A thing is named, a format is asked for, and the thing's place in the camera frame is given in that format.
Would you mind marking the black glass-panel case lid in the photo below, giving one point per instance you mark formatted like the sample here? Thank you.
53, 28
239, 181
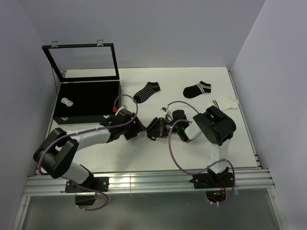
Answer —
83, 62

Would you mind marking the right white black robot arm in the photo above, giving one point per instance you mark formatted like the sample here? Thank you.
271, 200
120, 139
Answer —
214, 124

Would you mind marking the aluminium front frame rail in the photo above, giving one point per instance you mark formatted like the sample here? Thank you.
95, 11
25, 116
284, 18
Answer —
165, 200

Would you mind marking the black sock with purple stripes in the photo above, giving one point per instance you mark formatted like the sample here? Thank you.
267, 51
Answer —
146, 92

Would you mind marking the white sock black thin stripes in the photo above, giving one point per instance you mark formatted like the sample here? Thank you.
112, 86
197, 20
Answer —
66, 102

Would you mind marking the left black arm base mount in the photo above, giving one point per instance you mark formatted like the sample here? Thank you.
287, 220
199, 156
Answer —
86, 193

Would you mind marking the black white-striped sock white toe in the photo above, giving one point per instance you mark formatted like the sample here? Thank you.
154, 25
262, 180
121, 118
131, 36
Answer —
153, 129

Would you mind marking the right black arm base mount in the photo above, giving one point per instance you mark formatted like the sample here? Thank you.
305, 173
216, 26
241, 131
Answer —
218, 187

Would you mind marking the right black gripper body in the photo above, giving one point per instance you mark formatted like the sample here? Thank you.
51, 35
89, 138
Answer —
164, 126

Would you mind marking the black display case base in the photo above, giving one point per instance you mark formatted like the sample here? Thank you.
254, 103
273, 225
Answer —
92, 101

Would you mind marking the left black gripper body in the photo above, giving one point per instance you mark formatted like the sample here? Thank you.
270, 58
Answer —
125, 128

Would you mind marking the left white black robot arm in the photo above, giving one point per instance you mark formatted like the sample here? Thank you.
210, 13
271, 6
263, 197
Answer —
55, 155

